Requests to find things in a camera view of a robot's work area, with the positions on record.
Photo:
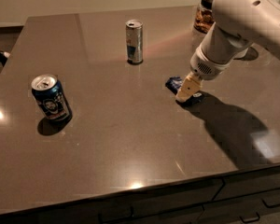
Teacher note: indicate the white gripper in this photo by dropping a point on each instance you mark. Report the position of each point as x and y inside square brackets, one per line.
[204, 66]

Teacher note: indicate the blue rxbar blueberry wrapper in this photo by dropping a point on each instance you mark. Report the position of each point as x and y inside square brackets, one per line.
[174, 84]

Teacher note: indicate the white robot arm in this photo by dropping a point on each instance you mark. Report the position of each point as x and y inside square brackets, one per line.
[237, 25]

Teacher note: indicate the silver red bull can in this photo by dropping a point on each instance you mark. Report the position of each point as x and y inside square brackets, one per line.
[134, 41]

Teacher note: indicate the blue pepsi can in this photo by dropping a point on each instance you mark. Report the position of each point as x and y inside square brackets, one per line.
[48, 93]

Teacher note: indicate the glass jar with black lid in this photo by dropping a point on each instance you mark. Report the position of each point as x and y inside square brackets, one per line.
[204, 18]

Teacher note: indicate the dark object at table edge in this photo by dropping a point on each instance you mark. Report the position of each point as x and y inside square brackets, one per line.
[4, 55]

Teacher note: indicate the black drawer handle right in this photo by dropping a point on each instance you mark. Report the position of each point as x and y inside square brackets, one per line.
[272, 201]

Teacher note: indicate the black drawer handle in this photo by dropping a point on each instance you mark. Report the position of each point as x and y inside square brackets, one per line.
[249, 219]
[272, 201]
[115, 214]

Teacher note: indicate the black drawer handle left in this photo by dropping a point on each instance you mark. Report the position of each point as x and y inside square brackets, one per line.
[115, 214]

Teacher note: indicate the black drawer handle middle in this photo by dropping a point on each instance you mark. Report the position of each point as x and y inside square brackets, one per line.
[249, 219]

